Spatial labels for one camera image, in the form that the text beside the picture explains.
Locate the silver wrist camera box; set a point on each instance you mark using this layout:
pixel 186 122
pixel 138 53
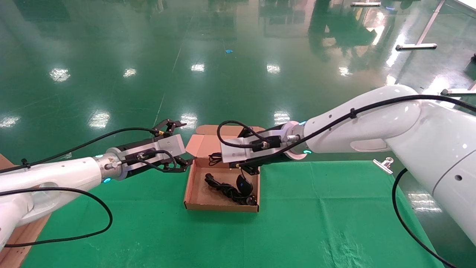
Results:
pixel 170 146
pixel 238 150

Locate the white table foot bar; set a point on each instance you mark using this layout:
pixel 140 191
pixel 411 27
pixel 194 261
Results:
pixel 365 4
pixel 459 91

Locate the white T-shaped table leg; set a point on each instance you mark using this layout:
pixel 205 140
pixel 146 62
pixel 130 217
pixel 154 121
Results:
pixel 416 46

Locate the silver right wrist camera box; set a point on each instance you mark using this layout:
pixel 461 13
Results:
pixel 238 150

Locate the open brown cardboard box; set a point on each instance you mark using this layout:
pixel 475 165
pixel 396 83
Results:
pixel 202 193

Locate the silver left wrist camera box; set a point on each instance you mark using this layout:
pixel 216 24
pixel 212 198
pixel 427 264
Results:
pixel 170 146

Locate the silver binder clip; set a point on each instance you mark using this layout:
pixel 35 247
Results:
pixel 383 165

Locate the green table cloth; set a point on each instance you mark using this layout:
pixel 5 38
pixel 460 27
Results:
pixel 297 230

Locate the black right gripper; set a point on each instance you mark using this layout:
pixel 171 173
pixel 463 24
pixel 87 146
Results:
pixel 279 130

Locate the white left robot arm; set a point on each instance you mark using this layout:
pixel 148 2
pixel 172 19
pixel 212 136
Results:
pixel 55 175

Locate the brown cardboard sheet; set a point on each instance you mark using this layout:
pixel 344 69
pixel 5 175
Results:
pixel 26 230

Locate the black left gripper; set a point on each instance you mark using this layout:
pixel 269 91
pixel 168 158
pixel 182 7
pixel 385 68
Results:
pixel 141 160

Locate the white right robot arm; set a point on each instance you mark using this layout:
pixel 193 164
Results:
pixel 372 126

